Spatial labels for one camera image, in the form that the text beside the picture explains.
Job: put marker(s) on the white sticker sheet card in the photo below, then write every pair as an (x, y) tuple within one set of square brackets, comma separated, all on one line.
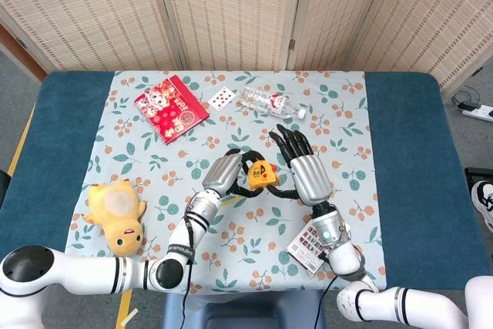
[(304, 246)]

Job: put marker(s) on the red spiral notebook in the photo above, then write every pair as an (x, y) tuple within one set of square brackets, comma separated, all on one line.
[(171, 109)]

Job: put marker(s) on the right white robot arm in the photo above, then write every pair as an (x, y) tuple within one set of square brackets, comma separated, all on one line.
[(346, 256)]

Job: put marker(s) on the yellow tape measure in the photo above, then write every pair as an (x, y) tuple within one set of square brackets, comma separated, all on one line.
[(262, 176)]

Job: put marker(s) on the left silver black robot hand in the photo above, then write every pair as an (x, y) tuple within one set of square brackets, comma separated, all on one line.
[(219, 173)]

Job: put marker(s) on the beige masking tape piece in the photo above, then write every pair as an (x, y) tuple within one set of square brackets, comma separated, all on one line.
[(129, 317)]

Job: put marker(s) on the woven folding screen panel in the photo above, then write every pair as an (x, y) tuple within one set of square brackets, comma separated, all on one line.
[(227, 9), (435, 13), (84, 9), (335, 9)]

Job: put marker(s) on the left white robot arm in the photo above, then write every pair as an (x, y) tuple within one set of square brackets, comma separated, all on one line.
[(84, 275)]

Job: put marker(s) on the floral pale blue tablecloth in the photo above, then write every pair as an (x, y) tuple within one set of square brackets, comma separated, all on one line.
[(154, 152)]

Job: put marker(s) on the brown wooden door frame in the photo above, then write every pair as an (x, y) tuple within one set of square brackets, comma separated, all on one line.
[(23, 51)]

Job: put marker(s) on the white power strip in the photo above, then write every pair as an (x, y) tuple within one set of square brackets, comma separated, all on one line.
[(479, 112)]

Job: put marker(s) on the clear plastic water bottle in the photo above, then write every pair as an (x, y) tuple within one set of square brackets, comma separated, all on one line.
[(265, 101)]

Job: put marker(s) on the white black sneaker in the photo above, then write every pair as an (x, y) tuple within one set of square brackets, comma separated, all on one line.
[(483, 202)]

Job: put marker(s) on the yellow plush toy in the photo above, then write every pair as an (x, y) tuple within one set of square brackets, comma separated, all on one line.
[(115, 213)]

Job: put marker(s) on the red-pip playing card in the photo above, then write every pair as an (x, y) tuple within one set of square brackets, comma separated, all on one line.
[(221, 98)]

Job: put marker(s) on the black box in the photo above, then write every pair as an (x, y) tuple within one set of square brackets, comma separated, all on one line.
[(479, 173)]

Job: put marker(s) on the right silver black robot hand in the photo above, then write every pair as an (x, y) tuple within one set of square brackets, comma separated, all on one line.
[(312, 178)]

